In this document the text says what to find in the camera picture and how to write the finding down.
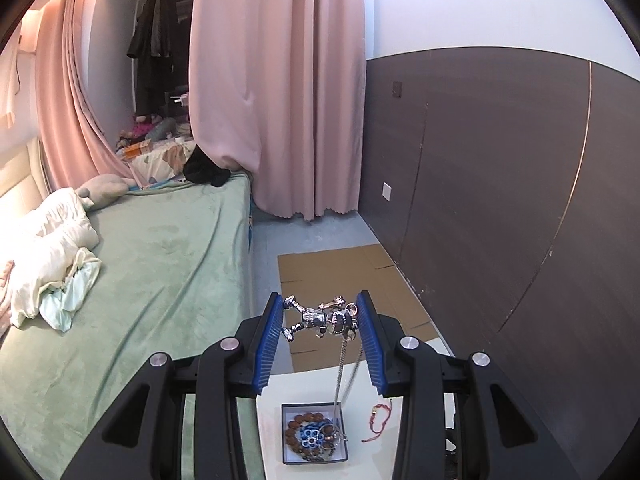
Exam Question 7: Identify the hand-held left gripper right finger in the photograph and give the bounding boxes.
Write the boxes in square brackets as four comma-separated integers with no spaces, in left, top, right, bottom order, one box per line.
[356,290,583,480]

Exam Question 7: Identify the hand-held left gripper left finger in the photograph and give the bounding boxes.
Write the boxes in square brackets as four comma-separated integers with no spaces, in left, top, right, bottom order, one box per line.
[60,292,283,480]

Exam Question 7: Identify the silver robot pendant necklace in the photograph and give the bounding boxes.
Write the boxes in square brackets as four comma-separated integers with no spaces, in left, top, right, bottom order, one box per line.
[281,296,366,443]

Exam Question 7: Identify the black box with white lining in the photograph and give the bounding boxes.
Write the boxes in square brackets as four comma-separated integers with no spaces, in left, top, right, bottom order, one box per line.
[281,402,348,463]

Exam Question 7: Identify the brown bead bracelet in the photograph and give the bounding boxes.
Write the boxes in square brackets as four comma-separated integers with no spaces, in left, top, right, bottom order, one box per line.
[284,410,343,461]

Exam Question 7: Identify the blue flower hair tie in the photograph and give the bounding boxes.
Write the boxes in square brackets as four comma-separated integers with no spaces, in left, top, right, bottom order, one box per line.
[295,427,326,448]

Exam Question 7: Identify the flat cardboard sheet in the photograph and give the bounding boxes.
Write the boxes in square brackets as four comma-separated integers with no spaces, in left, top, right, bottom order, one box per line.
[277,243,432,373]

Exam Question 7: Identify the bed with green sheet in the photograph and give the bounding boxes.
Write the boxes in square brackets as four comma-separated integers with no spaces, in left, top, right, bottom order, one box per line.
[0,172,266,480]

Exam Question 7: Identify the black cloth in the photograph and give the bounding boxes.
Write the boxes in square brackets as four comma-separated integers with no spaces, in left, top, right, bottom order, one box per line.
[182,145,232,188]

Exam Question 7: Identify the mint green cloth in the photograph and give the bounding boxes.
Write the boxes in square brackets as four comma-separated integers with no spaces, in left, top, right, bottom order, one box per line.
[39,260,103,332]

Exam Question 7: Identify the floral pillow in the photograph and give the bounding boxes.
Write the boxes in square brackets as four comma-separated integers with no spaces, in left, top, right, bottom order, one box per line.
[122,139,198,187]

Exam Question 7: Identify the grey plush pillow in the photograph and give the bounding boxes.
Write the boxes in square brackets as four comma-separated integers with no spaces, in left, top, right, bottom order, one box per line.
[75,173,132,209]

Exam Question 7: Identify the pile of soft toys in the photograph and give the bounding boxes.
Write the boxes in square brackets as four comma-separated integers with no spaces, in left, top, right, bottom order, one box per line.
[117,115,193,143]

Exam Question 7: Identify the cream blanket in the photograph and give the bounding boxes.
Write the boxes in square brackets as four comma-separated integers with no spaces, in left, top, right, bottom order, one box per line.
[0,187,101,328]

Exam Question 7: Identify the wide pink curtain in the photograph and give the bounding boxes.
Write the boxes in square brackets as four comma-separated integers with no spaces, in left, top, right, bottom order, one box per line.
[187,0,368,222]

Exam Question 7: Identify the pink blanket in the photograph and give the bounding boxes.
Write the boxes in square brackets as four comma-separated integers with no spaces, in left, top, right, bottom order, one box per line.
[0,260,16,336]

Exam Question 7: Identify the beige padded headboard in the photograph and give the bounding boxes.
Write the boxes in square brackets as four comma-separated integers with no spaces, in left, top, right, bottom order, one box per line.
[0,137,51,206]

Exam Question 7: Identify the dark hanging clothes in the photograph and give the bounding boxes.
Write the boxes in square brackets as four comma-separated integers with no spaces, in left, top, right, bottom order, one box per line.
[126,0,193,116]

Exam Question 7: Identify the gathered pink curtain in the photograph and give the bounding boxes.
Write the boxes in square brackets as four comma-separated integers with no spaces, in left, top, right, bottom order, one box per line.
[35,0,146,191]

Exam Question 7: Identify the red string bracelet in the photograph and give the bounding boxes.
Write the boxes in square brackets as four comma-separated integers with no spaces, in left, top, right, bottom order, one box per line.
[361,401,393,443]

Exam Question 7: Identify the dark bead bracelet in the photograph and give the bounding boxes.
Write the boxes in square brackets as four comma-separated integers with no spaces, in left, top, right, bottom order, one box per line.
[290,447,341,462]

